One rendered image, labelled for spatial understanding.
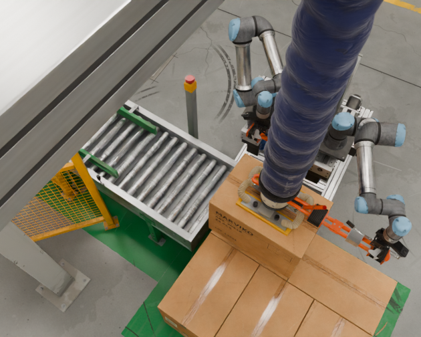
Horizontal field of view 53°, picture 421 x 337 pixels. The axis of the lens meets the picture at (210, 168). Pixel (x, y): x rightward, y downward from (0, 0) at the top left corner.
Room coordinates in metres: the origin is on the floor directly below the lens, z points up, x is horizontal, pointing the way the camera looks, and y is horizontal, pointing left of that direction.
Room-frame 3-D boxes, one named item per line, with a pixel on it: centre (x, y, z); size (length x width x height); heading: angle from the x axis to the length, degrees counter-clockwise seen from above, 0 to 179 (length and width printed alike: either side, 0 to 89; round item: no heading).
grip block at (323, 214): (0.88, -0.57, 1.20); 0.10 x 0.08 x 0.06; 145
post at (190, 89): (1.98, 0.14, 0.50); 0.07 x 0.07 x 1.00; 56
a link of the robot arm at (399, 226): (0.69, -0.84, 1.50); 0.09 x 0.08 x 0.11; 174
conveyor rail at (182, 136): (2.16, 0.73, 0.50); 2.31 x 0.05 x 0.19; 56
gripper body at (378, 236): (0.70, -0.84, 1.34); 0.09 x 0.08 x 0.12; 55
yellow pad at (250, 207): (0.95, -0.31, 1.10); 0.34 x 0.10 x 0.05; 55
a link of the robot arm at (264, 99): (1.40, -0.29, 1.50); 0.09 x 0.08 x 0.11; 13
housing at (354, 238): (0.76, -0.75, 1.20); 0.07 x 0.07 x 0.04; 55
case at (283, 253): (1.02, -0.35, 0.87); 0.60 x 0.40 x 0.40; 56
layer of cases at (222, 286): (0.62, -0.44, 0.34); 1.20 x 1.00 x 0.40; 56
